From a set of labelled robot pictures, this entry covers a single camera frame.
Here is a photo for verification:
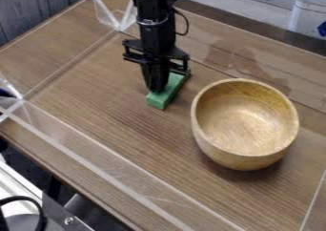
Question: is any green rectangular block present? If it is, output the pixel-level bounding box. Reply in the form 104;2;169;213
145;64;190;110

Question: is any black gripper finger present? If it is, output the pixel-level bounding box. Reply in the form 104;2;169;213
169;61;186;75
141;61;169;94

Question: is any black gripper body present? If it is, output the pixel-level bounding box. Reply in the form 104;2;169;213
121;0;189;67

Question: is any clear acrylic corner bracket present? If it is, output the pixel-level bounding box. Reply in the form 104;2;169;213
93;0;137;32

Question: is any clear acrylic front wall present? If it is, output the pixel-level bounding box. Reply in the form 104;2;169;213
0;80;244;231

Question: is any grey metal bracket with screw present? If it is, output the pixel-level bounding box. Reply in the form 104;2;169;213
41;194;94;231

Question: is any black cable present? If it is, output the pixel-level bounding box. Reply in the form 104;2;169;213
0;196;47;231

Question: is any brown wooden bowl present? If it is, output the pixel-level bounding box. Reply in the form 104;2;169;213
190;78;299;171

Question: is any white container in background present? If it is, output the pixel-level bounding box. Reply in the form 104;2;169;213
287;0;326;40

